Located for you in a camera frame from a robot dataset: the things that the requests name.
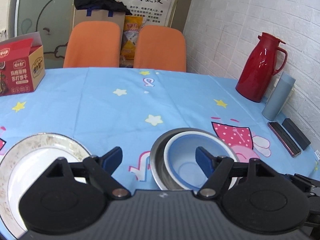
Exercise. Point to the black rectangular box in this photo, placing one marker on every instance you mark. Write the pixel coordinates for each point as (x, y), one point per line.
(296, 133)

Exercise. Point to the right orange chair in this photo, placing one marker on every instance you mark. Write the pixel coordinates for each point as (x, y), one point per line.
(160, 48)

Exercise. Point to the yellow snack bag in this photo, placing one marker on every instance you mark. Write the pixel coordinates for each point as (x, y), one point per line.
(131, 29)

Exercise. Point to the white gold-rimmed plate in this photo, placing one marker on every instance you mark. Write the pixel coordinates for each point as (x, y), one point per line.
(23, 164)

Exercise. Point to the grey blue cylinder cup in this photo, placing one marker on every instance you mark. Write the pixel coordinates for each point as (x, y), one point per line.
(279, 96)

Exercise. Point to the left orange chair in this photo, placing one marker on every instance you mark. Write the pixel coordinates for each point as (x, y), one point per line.
(93, 44)

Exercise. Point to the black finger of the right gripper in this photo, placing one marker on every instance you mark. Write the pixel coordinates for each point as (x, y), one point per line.
(300, 181)

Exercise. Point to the orange chair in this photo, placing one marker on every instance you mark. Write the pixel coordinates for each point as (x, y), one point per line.
(93, 44)
(160, 48)

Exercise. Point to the blue cartoon tablecloth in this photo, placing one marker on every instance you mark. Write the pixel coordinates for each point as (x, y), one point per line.
(104, 108)

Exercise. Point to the framed chinese text poster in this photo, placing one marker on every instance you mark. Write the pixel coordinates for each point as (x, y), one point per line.
(156, 12)

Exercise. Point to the white ceramic bowl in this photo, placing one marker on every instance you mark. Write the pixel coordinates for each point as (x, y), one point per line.
(170, 162)

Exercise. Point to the stainless steel bowl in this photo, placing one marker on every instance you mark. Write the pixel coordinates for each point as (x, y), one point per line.
(184, 163)

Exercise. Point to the red cracker cardboard box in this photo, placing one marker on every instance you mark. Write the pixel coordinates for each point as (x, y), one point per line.
(22, 64)

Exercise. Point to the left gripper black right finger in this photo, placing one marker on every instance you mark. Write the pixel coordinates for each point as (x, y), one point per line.
(220, 171)

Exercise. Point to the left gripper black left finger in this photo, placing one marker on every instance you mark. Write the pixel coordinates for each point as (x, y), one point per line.
(90, 179)

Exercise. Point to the red thermos jug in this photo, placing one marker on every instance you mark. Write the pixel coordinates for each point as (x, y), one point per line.
(260, 67)

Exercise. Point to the brown paper bag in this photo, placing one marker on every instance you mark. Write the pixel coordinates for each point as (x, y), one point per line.
(99, 15)

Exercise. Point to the black cloth on bag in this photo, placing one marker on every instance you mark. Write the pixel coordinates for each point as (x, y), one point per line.
(110, 5)

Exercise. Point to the phone in red case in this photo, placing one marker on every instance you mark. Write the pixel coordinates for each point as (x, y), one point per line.
(285, 139)

